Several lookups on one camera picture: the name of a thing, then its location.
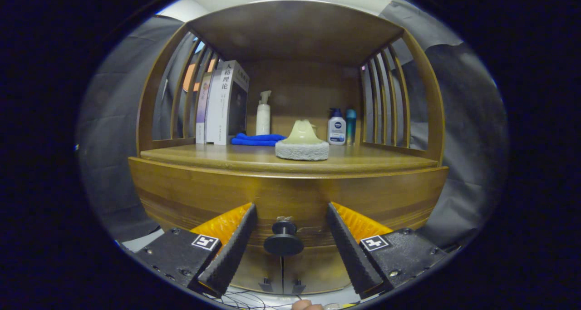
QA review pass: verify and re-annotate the blue folded cloth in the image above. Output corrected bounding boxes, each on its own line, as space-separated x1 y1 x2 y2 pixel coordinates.
231 133 287 147

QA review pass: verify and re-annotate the teal slim bottle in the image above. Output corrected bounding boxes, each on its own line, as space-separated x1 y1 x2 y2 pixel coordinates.
345 109 357 146

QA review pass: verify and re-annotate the white pump bottle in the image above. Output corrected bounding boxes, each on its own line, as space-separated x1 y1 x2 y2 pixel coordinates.
256 90 272 136

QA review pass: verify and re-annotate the black backdrop cloth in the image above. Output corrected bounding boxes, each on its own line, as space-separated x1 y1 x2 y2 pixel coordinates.
75 0 509 251

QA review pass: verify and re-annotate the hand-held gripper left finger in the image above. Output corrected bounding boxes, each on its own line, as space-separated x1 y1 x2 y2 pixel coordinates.
135 202 258 298

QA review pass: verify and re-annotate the thick white book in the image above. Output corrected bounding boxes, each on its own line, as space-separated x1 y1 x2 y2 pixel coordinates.
206 60 250 146

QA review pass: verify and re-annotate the black round drawer knob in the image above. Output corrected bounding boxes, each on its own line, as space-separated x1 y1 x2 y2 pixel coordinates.
264 217 305 256

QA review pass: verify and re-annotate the white lotion bottle blue cap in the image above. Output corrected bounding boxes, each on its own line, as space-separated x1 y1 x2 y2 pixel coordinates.
327 108 347 146

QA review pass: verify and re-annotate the wooden countertop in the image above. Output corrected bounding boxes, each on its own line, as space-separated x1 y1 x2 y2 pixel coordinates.
140 142 440 174

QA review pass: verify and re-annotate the wooden cabinet with slatted sides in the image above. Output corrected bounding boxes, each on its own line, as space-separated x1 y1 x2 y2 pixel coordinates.
128 0 450 297

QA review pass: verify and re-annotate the thin pale purple book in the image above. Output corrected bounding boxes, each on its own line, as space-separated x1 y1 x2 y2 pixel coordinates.
196 72 214 144

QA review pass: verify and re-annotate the green handled scrub brush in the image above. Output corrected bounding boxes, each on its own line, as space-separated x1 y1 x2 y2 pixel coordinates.
275 119 330 161

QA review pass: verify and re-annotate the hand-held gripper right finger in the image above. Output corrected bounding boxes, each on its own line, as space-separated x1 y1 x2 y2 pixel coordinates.
326 202 448 300

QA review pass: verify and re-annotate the wooden cabinet door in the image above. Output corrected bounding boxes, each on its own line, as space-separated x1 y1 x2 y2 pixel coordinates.
227 244 284 295
282 244 359 296

